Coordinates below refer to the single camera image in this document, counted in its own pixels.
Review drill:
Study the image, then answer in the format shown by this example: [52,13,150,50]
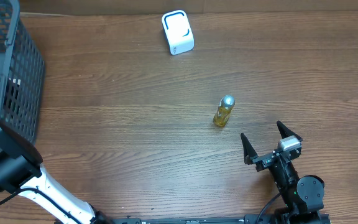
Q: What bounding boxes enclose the grey plastic mesh basket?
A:
[0,0,45,143]

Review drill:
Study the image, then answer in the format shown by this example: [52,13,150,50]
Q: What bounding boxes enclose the white barcode scanner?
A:
[161,10,195,55]

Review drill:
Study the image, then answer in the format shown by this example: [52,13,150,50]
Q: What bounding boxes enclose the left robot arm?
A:
[0,121,112,224]

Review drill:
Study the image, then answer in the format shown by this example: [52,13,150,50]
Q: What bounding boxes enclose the yellow dish soap bottle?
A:
[213,95,235,127]

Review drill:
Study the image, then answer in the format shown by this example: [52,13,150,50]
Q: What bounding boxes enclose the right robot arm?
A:
[241,121,331,224]

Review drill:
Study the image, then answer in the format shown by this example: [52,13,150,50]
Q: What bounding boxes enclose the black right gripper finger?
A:
[241,133,258,164]
[276,121,303,142]

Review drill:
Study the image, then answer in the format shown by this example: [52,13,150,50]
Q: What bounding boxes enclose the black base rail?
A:
[107,215,331,224]

